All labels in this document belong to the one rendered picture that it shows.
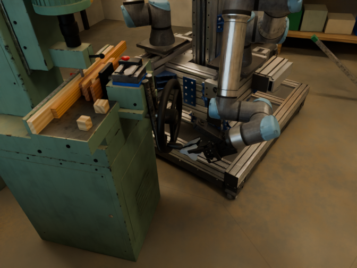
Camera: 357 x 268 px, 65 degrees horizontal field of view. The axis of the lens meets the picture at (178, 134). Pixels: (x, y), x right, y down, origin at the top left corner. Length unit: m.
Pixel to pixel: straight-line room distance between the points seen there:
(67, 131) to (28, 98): 0.30
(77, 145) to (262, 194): 1.29
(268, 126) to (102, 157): 0.57
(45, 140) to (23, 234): 1.04
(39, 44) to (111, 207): 0.68
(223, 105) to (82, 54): 0.52
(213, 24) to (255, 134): 0.81
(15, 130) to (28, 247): 0.84
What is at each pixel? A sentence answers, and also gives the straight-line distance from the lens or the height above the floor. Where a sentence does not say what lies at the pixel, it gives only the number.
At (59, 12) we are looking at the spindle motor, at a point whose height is 1.21.
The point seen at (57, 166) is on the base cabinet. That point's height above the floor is 0.67.
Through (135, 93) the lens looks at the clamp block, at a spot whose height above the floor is 0.94.
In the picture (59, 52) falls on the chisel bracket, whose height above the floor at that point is 1.06.
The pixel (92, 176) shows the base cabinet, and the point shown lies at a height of 0.65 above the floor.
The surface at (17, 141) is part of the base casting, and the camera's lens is 1.22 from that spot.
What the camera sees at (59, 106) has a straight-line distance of 1.03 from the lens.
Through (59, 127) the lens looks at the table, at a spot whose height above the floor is 0.90.
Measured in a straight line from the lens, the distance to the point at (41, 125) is 1.00.
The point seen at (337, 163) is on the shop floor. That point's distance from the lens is 2.27.
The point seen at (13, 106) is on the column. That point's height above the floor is 0.85.
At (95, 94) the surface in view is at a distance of 1.05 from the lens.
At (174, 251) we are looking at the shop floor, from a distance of 1.64.
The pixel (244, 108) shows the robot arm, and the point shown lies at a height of 0.89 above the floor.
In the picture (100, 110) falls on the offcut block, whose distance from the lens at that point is 0.99.
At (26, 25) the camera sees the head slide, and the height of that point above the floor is 1.16.
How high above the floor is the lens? 1.44
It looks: 39 degrees down
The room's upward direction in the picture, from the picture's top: 3 degrees counter-clockwise
